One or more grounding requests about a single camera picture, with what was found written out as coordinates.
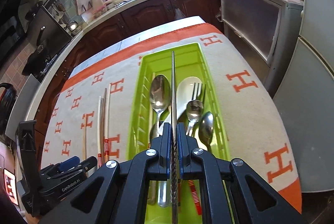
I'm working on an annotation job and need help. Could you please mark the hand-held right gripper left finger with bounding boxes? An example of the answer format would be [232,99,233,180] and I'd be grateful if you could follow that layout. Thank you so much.
[38,121,174,224]

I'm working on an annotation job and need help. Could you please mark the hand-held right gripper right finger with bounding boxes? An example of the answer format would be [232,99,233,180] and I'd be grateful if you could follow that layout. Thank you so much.
[177,122,308,224]

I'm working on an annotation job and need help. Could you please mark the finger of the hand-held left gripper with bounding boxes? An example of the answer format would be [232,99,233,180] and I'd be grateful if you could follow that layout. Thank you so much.
[78,156,98,178]
[40,156,80,178]

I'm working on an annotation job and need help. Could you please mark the twisted metal chopstick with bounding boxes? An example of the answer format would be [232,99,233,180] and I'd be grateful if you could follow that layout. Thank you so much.
[171,50,180,224]

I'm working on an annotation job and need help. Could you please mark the white ceramic spoon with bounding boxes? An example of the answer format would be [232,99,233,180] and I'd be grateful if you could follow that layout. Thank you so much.
[159,76,203,133]

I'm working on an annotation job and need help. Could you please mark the long metal spoon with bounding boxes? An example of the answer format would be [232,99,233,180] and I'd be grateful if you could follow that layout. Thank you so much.
[149,74,172,208]

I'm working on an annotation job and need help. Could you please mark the metal fork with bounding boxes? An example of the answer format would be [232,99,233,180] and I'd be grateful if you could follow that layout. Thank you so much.
[186,82,206,137]

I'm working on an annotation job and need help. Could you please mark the green plastic utensil tray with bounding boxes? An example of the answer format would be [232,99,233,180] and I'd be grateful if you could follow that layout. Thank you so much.
[127,42,231,216]

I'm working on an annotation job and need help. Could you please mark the patterned bamboo chopstick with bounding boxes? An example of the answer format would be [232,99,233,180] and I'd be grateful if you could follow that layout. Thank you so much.
[82,123,87,162]

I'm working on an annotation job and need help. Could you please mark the brown wooden chopstick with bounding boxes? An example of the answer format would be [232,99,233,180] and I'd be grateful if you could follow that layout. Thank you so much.
[102,97,106,155]

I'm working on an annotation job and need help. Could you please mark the orange framed device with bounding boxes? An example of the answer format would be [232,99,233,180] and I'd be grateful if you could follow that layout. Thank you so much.
[4,169,19,206]

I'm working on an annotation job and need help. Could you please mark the stainless steel panel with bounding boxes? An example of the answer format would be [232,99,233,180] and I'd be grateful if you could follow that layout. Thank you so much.
[5,74,40,136]

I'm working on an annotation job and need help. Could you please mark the orange and beige printed blanket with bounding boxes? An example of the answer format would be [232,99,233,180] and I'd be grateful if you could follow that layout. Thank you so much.
[39,23,303,198]

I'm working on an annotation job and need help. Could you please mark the black red-trimmed appliance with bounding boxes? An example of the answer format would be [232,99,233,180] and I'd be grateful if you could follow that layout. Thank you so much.
[0,82,18,134]

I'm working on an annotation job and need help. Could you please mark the dark metal countertop appliance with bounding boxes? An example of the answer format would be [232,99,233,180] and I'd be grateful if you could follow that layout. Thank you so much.
[34,6,73,57]

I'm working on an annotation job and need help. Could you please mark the small metal teapot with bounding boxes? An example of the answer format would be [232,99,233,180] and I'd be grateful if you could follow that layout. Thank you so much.
[67,20,82,33]

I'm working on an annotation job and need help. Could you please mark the floral bowl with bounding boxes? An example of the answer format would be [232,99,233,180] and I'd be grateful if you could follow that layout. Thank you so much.
[94,6,108,17]

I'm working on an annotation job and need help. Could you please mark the grey refrigerator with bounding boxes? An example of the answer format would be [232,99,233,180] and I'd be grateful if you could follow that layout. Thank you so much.
[263,0,334,193]

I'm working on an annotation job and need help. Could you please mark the grey metal cabinet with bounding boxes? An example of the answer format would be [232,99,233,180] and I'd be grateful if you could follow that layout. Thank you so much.
[215,0,304,89]

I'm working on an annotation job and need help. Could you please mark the pink cutting board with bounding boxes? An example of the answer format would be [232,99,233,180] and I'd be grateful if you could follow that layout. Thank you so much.
[74,0,94,15]

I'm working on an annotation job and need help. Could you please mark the small wooden-handled metal spoon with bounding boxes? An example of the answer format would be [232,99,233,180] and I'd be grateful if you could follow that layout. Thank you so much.
[198,111,215,154]

